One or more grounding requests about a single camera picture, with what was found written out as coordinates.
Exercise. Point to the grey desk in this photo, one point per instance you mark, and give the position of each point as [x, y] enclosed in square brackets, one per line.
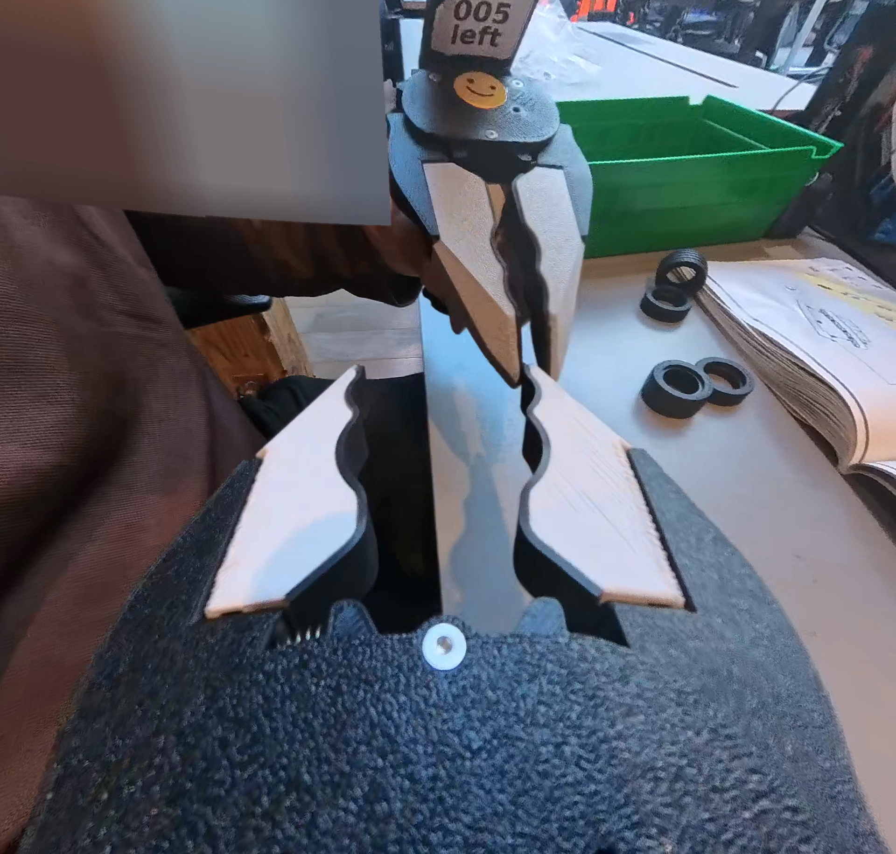
[735, 518]

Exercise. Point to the person's left forearm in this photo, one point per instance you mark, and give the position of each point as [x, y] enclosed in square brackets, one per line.
[280, 259]

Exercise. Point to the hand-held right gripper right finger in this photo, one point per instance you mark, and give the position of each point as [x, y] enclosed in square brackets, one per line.
[595, 511]

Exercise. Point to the person's left hand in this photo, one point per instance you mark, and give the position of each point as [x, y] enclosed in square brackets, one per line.
[413, 256]

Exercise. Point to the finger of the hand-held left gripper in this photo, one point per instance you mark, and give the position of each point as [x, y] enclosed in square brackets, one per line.
[553, 238]
[462, 238]

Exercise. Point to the wooden post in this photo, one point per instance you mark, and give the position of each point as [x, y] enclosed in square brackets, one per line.
[238, 350]

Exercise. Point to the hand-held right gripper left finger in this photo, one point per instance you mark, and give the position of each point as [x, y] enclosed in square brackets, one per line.
[294, 511]

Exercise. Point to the green storage bin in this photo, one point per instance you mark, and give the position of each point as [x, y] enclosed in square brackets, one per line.
[700, 189]

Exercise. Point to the black rubber tire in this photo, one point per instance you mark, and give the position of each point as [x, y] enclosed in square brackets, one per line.
[654, 308]
[738, 385]
[661, 399]
[693, 266]

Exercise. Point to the thick instruction booklet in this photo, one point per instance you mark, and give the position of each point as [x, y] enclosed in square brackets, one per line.
[805, 350]

